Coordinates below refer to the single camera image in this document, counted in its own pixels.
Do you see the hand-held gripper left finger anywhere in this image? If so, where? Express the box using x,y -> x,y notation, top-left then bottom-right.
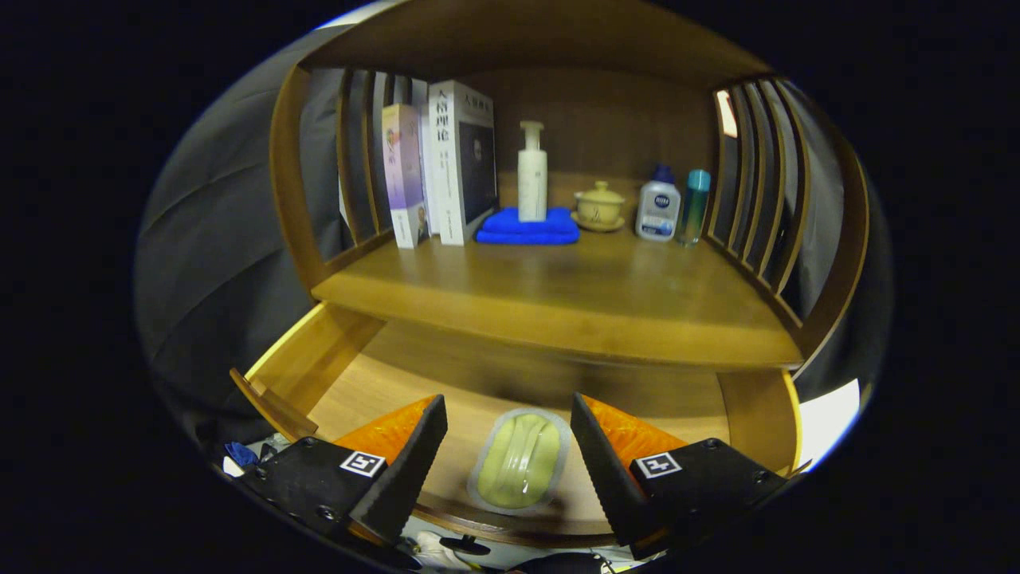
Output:
239,394 -> 449,551

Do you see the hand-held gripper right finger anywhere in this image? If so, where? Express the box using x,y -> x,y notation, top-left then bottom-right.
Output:
570,392 -> 790,561

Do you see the green scrub brush with sponge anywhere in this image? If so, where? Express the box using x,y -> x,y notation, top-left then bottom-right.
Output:
467,407 -> 571,513

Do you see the wooden drawer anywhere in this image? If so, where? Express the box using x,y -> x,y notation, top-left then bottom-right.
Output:
229,301 -> 806,551

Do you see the wooden countertop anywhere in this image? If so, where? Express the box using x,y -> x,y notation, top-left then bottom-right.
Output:
311,203 -> 804,369

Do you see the wooden cabinet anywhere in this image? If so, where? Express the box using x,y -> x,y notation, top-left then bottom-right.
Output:
269,0 -> 871,399

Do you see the white box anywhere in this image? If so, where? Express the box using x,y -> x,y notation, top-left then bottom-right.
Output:
797,378 -> 863,473

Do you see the blue folded towel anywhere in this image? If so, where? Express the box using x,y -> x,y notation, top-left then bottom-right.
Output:
476,206 -> 581,246

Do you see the yellow lidded ceramic teacup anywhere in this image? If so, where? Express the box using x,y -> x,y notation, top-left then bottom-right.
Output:
572,181 -> 627,233

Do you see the white bottle with blue cap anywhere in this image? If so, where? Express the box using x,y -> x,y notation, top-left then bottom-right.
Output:
635,164 -> 682,242

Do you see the teal bottle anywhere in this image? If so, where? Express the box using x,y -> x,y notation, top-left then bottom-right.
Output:
677,168 -> 712,246

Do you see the purple book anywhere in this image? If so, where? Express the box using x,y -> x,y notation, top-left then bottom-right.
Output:
381,103 -> 431,250

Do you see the white pump bottle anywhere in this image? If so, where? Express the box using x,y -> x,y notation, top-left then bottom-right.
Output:
518,120 -> 549,222

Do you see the thick white and black book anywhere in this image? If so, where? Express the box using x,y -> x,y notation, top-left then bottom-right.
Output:
428,80 -> 500,246

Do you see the thin white book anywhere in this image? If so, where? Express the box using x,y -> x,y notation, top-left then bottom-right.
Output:
410,78 -> 441,237

